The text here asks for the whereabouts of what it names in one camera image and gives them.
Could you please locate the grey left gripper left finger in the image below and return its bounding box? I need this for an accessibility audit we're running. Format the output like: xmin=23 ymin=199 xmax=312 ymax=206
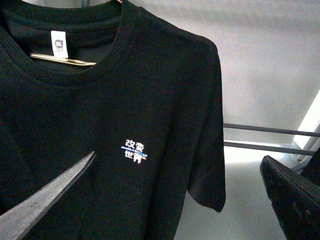
xmin=0 ymin=151 xmax=96 ymax=240

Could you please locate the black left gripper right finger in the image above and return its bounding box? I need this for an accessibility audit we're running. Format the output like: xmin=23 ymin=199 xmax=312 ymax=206
xmin=260 ymin=155 xmax=320 ymax=240

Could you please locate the grey metal clothes rack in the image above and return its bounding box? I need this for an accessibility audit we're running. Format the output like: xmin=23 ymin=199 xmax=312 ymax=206
xmin=223 ymin=123 xmax=320 ymax=156

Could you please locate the black printed t-shirt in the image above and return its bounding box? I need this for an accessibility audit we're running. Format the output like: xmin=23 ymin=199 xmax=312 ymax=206
xmin=0 ymin=0 xmax=226 ymax=240

